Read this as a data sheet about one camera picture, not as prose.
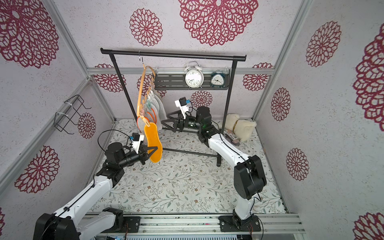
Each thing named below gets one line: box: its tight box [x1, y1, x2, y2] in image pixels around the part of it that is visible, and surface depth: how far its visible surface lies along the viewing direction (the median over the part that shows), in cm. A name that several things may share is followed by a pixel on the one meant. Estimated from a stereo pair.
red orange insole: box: [137, 116, 146, 130], surface depth 76 cm
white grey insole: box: [151, 93, 168, 131], surface depth 87 cm
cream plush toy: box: [225, 113, 257, 142], surface depth 107 cm
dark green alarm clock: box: [210, 69, 225, 89], surface depth 92 cm
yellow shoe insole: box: [144, 122, 163, 163], surface depth 73 cm
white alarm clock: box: [184, 61, 205, 89], surface depth 90 cm
